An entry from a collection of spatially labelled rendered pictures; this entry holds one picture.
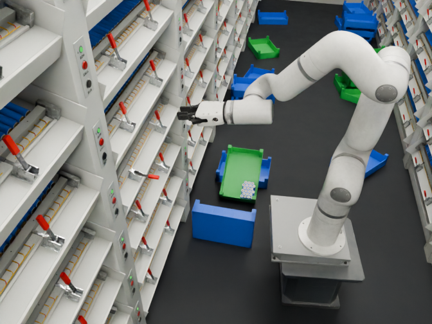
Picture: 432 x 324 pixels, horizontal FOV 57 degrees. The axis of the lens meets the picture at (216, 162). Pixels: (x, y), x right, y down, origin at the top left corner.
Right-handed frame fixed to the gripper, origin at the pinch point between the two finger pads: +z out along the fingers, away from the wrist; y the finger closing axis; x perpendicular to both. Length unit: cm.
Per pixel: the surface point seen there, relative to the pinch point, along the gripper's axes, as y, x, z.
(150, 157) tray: -15.6, -8.2, 9.8
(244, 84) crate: 153, -72, 8
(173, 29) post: 17.8, 23.8, 4.0
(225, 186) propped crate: 45, -78, 4
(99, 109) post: -45, 30, 2
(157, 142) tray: -6.9, -8.0, 10.2
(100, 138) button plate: -47, 23, 3
